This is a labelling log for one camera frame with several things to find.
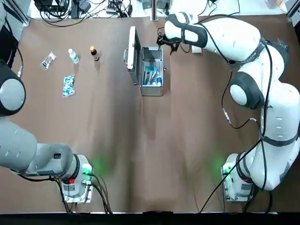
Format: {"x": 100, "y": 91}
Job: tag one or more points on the brown swab stick packet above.
{"x": 48, "y": 61}

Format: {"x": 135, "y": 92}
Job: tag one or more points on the aluminium corner post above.
{"x": 25, "y": 20}
{"x": 293, "y": 11}

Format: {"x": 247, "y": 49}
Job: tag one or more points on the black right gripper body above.
{"x": 172, "y": 43}

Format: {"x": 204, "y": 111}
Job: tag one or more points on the black network switch box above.
{"x": 50, "y": 4}

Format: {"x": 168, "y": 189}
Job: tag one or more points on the blue capped small container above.
{"x": 159, "y": 81}

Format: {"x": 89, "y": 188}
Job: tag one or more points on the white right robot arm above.
{"x": 225, "y": 35}

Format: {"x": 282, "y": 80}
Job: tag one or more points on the aluminium frame post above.
{"x": 155, "y": 10}

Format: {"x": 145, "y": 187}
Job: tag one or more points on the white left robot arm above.
{"x": 16, "y": 145}

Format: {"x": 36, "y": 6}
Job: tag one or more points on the black power adapter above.
{"x": 82, "y": 5}

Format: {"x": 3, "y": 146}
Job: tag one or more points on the white gauze packet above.
{"x": 197, "y": 50}

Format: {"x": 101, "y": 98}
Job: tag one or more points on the white plastic bottle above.
{"x": 73, "y": 57}

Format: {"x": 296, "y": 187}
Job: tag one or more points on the blue cotton swab packet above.
{"x": 150, "y": 72}

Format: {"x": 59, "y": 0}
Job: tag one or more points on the silver aluminium medicine case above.
{"x": 152, "y": 90}

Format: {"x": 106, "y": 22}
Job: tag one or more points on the brown glass bottle orange cap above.
{"x": 94, "y": 55}

